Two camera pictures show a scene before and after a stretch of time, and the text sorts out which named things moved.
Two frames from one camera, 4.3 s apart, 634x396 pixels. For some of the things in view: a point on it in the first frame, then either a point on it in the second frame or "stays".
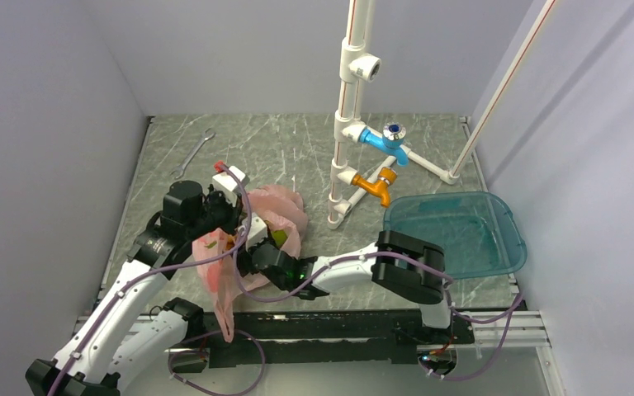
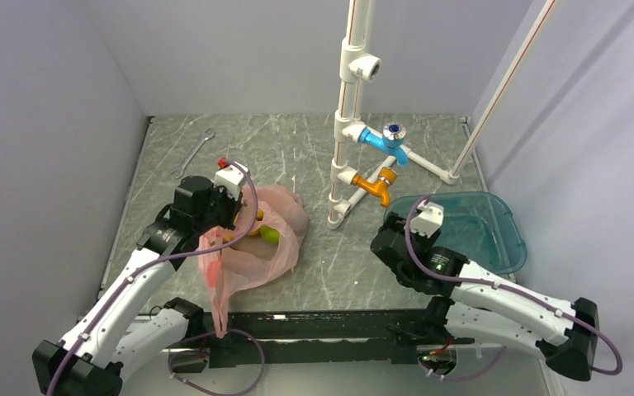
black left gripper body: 218,212 stays
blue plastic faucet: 390,140 stays
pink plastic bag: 215,252 stays
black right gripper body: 243,256 -> 395,221
